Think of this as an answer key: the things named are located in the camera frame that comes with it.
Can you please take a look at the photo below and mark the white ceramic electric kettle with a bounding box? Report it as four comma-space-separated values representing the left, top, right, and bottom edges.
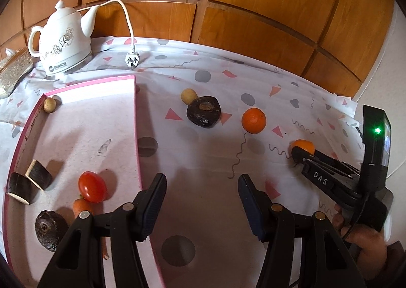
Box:
28, 0, 100, 79

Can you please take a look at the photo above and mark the orange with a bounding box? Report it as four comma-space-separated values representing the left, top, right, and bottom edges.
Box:
241, 107, 267, 134
289, 139, 315, 156

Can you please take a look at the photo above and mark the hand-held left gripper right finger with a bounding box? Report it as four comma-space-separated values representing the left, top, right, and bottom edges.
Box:
239, 174, 368, 288

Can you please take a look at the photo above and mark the small orange carrot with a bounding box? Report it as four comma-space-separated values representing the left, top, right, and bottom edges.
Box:
73, 198, 110, 260

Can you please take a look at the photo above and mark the white power cord with plug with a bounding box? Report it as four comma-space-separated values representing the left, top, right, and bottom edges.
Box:
76, 0, 142, 70

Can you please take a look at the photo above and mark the silver patterned tissue box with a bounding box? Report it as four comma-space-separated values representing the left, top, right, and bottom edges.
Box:
0, 48, 34, 99

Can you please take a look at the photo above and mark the small yellow potato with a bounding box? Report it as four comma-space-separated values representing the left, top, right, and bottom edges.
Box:
181, 88, 198, 105
43, 97, 57, 114

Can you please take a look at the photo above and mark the person's right forearm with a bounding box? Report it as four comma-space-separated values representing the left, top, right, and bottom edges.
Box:
365, 239, 404, 288

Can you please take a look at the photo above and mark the white patterned tablecloth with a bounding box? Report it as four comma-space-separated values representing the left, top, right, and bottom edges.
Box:
0, 36, 368, 288

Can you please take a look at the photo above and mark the dark eggplant piece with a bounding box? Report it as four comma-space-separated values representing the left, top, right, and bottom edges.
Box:
8, 172, 34, 205
25, 159, 53, 192

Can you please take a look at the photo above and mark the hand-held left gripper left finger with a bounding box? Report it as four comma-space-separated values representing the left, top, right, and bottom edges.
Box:
37, 173, 167, 288

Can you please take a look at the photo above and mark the pink shallow cardboard tray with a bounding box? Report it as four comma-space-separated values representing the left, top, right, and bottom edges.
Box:
3, 75, 165, 288

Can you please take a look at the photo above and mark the red tomato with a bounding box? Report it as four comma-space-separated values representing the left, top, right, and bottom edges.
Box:
78, 171, 107, 203

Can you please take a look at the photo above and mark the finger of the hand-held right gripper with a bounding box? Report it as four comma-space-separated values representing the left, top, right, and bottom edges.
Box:
301, 160, 363, 200
291, 146, 362, 178

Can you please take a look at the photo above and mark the person's right hand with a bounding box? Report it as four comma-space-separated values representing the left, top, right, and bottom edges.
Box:
331, 204, 389, 273

